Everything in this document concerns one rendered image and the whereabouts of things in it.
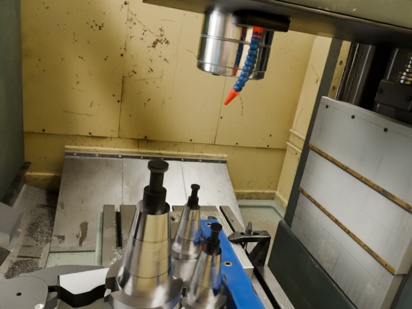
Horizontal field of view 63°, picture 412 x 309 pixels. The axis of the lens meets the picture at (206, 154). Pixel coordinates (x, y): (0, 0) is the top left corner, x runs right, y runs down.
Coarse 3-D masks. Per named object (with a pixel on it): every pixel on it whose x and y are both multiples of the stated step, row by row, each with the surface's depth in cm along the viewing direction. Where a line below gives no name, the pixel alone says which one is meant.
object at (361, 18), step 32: (160, 0) 62; (192, 0) 52; (224, 0) 45; (256, 0) 41; (288, 0) 41; (320, 0) 42; (352, 0) 43; (384, 0) 44; (320, 32) 78; (352, 32) 63; (384, 32) 52
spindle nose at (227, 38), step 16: (208, 16) 68; (224, 16) 66; (208, 32) 69; (224, 32) 66; (240, 32) 66; (272, 32) 70; (208, 48) 69; (224, 48) 67; (240, 48) 67; (208, 64) 70; (224, 64) 68; (240, 64) 68; (256, 64) 69
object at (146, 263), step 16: (144, 224) 24; (160, 224) 24; (128, 240) 25; (144, 240) 24; (160, 240) 25; (128, 256) 25; (144, 256) 25; (160, 256) 25; (128, 272) 25; (144, 272) 25; (160, 272) 25; (128, 288) 25; (144, 288) 25; (160, 288) 26
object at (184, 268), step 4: (176, 260) 51; (180, 260) 51; (184, 260) 52; (188, 260) 52; (192, 260) 52; (196, 260) 52; (176, 264) 50; (180, 264) 50; (184, 264) 50; (188, 264) 51; (192, 264) 51; (176, 268) 49; (180, 268) 50; (184, 268) 50; (188, 268) 50; (192, 268) 50; (176, 272) 49; (180, 272) 49; (184, 272) 49; (188, 272) 49; (192, 272) 49; (176, 276) 48; (180, 276) 48; (184, 276) 48; (188, 276) 48; (184, 280) 47
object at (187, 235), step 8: (184, 208) 52; (192, 208) 51; (184, 216) 52; (192, 216) 51; (184, 224) 52; (192, 224) 51; (176, 232) 53; (184, 232) 52; (192, 232) 52; (176, 240) 53; (184, 240) 52; (192, 240) 52; (184, 248) 52; (192, 248) 52
